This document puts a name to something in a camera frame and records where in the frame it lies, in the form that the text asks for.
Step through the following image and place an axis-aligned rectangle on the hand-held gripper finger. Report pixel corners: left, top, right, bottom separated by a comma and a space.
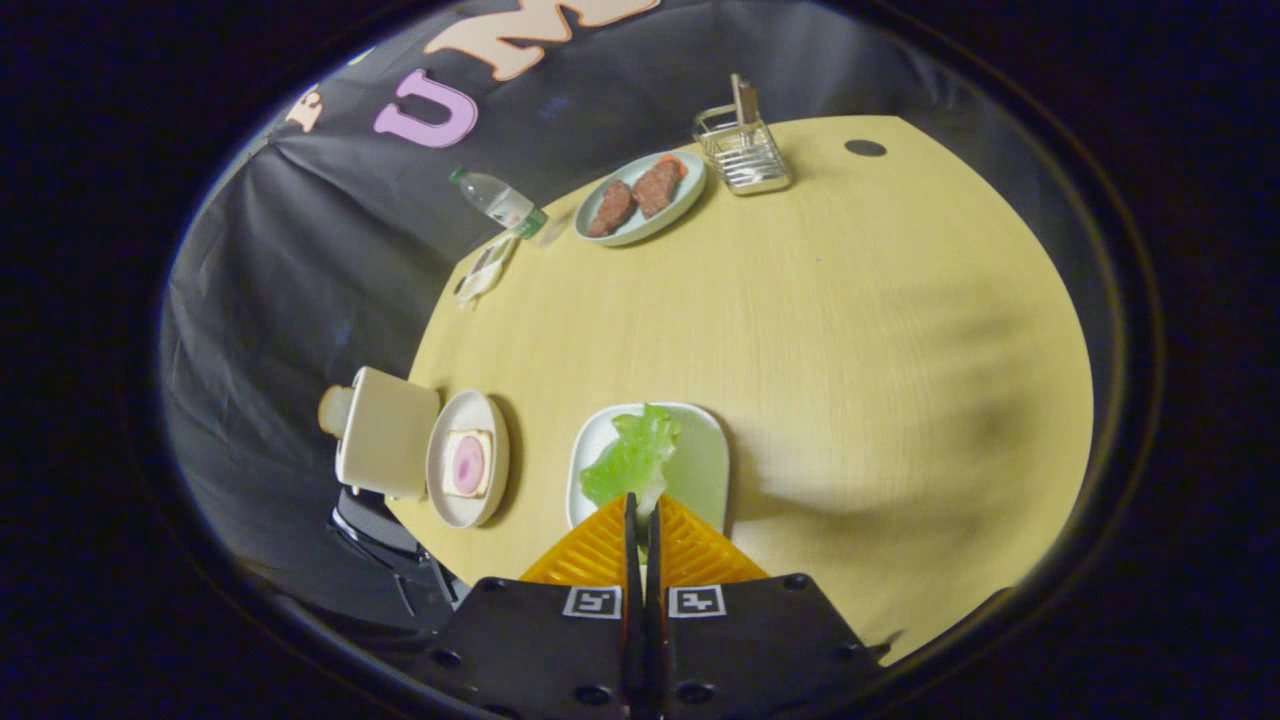
645, 494, 885, 720
424, 492, 641, 720

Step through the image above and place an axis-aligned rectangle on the green lettuce leaf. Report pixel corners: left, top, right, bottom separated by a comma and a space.
580, 404, 683, 513

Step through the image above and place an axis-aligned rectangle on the white square plate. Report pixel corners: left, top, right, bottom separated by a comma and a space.
566, 402, 731, 537

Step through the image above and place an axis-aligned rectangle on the toast slice with ham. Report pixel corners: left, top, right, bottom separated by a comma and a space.
442, 429, 495, 499

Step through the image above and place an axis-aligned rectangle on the round beige plate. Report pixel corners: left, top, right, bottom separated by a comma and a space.
426, 389, 511, 529

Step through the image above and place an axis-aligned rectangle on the cream toaster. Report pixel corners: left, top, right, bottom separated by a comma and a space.
318, 366, 442, 501

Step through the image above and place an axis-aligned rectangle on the wrapped cutlery packet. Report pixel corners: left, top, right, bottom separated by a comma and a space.
454, 232, 521, 309

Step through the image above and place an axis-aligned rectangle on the brown meat patty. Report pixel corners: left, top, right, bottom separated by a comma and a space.
587, 180, 637, 238
632, 160, 683, 219

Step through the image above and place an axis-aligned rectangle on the pale green oval plate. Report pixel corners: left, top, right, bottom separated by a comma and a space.
574, 150, 708, 247

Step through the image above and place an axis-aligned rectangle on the clear plastic water bottle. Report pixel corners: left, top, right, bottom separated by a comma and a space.
448, 167, 549, 240

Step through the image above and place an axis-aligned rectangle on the black backdrop cloth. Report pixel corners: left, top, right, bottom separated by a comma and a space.
160, 0, 1116, 633

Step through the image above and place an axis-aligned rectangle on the metal wire utensil holder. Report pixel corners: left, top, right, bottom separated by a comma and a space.
693, 73, 793, 196

